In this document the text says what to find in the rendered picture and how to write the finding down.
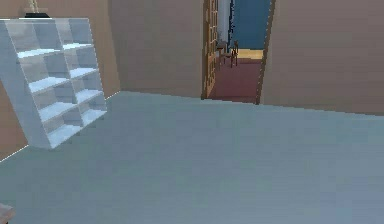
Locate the dark wooden chair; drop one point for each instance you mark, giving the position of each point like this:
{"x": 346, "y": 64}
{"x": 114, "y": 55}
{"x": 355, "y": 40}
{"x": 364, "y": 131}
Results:
{"x": 232, "y": 53}

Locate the white curtain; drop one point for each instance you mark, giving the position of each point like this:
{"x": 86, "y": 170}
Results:
{"x": 223, "y": 20}

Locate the white open shelf unit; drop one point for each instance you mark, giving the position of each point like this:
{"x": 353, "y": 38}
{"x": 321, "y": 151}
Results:
{"x": 50, "y": 83}

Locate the tan statue on black base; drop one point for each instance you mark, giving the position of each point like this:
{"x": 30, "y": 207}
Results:
{"x": 36, "y": 14}

